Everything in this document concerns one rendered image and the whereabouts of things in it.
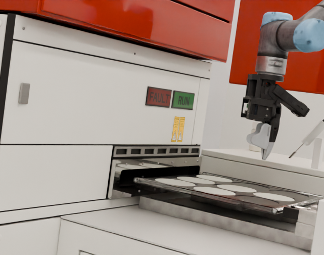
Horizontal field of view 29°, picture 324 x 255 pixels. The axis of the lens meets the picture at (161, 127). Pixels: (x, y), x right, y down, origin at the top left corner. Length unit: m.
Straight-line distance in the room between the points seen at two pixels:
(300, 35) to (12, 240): 0.77
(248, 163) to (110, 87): 0.54
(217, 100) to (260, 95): 3.71
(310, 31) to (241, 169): 0.52
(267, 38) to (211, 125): 3.70
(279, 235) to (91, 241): 0.41
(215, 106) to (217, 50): 3.49
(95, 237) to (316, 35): 0.67
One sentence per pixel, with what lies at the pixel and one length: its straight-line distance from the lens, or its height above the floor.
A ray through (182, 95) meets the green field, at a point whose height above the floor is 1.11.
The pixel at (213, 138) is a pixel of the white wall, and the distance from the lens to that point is 5.33.
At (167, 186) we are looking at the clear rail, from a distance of 1.48.
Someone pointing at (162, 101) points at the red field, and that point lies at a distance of 1.65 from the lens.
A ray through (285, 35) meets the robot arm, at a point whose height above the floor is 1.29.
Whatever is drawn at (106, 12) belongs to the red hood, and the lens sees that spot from 1.35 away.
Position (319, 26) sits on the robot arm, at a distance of 1.51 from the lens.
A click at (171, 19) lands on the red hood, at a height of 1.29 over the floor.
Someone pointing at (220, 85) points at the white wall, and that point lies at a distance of 5.32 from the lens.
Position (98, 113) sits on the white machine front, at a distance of 1.44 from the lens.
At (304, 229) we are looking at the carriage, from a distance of 1.38.
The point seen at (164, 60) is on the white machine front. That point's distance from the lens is 1.65.
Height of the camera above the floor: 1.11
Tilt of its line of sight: 3 degrees down
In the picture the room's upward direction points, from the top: 8 degrees clockwise
